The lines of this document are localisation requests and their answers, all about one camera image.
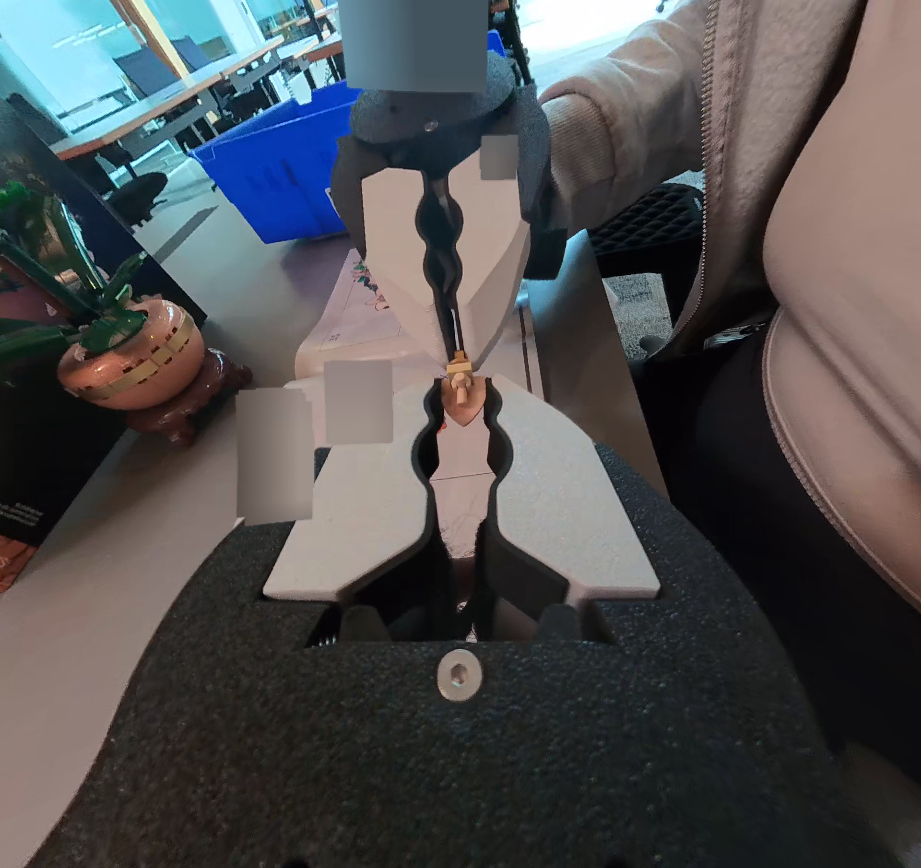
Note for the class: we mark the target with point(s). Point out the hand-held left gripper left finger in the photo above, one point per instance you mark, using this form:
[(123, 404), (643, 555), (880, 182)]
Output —
[(360, 523)]

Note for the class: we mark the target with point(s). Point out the peach petal brick flower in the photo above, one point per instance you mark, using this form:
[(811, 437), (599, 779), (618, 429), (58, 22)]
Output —
[(460, 404)]

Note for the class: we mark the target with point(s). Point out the person's right forearm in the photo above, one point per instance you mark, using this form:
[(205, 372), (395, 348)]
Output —
[(626, 134)]

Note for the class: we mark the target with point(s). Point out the wooden top office desk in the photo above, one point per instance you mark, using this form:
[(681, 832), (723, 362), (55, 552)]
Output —
[(165, 95)]

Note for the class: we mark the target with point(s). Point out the white instruction booklet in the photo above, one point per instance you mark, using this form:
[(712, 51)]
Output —
[(345, 336)]

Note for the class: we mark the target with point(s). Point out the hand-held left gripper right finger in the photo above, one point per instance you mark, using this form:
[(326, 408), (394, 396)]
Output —
[(568, 515)]

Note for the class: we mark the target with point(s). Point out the large blue plastic bin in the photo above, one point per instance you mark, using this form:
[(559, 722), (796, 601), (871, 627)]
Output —
[(273, 163)]

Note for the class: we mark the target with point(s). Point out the black swivel office chair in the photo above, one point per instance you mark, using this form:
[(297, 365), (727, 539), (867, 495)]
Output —
[(137, 195)]

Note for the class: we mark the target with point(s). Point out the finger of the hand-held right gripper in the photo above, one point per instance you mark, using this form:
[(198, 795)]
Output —
[(392, 235), (496, 256)]

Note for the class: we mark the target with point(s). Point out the dark brick set box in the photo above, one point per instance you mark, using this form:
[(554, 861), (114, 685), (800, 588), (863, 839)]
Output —
[(43, 465)]

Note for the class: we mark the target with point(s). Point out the brick orchid plant model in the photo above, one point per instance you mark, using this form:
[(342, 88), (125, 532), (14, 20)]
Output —
[(137, 364)]

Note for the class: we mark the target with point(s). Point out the blue office chair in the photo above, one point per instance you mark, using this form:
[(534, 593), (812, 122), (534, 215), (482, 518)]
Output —
[(147, 69)]

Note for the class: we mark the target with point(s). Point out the grey desk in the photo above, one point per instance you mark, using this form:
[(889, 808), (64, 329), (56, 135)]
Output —
[(144, 559)]

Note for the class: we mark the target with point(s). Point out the black mesh office chair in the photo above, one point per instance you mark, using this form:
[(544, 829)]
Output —
[(647, 224)]

